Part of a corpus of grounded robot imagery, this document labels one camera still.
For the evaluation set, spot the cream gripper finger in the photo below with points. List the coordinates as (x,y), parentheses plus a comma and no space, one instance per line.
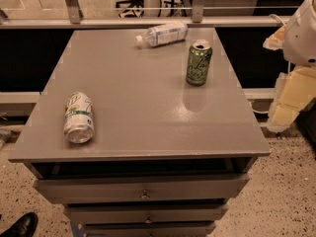
(293,92)
(275,41)

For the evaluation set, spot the green LaCroix can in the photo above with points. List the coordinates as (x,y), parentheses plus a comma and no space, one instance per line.
(200,53)

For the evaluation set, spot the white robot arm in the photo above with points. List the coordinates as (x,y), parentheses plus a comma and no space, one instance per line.
(299,41)

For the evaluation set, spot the white 7up can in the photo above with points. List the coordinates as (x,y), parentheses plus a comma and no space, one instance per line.
(78,118)

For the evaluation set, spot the clear plastic water bottle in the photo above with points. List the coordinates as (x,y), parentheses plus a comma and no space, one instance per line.
(163,34)

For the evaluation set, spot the top grey drawer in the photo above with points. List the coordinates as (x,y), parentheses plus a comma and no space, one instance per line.
(155,188)

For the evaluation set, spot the grey drawer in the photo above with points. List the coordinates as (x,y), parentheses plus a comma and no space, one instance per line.
(155,188)
(146,213)
(171,229)

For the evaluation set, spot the black office chair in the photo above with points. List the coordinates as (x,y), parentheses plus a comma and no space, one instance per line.
(131,0)

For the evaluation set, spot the grey drawer cabinet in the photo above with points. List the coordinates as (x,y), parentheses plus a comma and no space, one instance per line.
(148,120)

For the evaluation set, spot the bottom grey drawer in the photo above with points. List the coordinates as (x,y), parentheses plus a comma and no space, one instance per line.
(171,229)

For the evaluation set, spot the middle grey drawer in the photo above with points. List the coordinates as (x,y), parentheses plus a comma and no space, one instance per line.
(146,213)

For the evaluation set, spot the black leather shoe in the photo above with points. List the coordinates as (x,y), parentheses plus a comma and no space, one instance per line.
(25,226)

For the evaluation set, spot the metal railing frame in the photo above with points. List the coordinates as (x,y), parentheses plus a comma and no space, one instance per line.
(103,14)

